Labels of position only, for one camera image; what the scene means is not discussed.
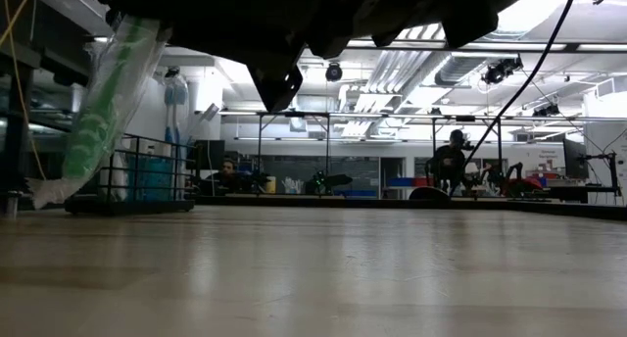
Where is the long light strip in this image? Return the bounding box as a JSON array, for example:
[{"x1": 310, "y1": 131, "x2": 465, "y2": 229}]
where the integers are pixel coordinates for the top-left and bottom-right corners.
[{"x1": 342, "y1": 36, "x2": 627, "y2": 53}]

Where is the small silver metal post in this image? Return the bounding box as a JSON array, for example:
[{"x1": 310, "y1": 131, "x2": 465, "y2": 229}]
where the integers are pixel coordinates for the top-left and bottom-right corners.
[{"x1": 3, "y1": 189, "x2": 22, "y2": 219}]

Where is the black wire basket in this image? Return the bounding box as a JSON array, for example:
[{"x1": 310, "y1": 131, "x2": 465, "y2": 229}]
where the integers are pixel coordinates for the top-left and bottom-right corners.
[{"x1": 66, "y1": 130, "x2": 203, "y2": 217}]

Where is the black workstation frame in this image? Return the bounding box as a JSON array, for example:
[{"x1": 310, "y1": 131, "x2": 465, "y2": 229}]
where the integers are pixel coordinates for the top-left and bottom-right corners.
[
  {"x1": 430, "y1": 114, "x2": 505, "y2": 197},
  {"x1": 256, "y1": 110, "x2": 332, "y2": 197}
]

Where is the black box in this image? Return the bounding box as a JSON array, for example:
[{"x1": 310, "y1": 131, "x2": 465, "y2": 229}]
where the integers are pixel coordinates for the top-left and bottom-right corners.
[{"x1": 193, "y1": 139, "x2": 226, "y2": 171}]

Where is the person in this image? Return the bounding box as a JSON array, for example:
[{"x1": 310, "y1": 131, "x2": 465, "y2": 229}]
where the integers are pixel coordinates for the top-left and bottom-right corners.
[
  {"x1": 208, "y1": 158, "x2": 246, "y2": 195},
  {"x1": 424, "y1": 128, "x2": 470, "y2": 196}
]

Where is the yellow extension cable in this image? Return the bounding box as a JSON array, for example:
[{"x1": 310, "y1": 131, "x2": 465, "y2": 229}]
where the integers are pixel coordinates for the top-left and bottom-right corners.
[{"x1": 0, "y1": 0, "x2": 48, "y2": 181}]

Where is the silver ventilation duct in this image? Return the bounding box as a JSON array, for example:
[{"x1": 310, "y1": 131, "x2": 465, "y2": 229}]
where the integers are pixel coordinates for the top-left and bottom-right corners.
[{"x1": 433, "y1": 30, "x2": 496, "y2": 86}]

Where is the black camera cluster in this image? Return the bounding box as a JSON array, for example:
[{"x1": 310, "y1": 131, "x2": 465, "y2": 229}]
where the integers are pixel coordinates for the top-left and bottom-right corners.
[{"x1": 480, "y1": 55, "x2": 524, "y2": 86}]

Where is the black computer monitor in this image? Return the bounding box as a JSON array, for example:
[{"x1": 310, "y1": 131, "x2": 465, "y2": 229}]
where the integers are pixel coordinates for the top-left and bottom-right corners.
[{"x1": 561, "y1": 138, "x2": 590, "y2": 180}]

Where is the black aluminium table frame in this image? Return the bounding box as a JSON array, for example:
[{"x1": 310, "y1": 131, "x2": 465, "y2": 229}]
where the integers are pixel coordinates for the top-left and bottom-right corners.
[{"x1": 0, "y1": 192, "x2": 627, "y2": 223}]

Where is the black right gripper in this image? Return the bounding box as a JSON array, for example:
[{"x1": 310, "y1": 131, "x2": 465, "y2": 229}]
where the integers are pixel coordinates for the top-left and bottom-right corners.
[{"x1": 87, "y1": 0, "x2": 355, "y2": 115}]

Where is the black arched frame handle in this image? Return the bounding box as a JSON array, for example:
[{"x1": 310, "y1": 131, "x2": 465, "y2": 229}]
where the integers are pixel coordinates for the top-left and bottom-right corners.
[{"x1": 409, "y1": 185, "x2": 451, "y2": 202}]

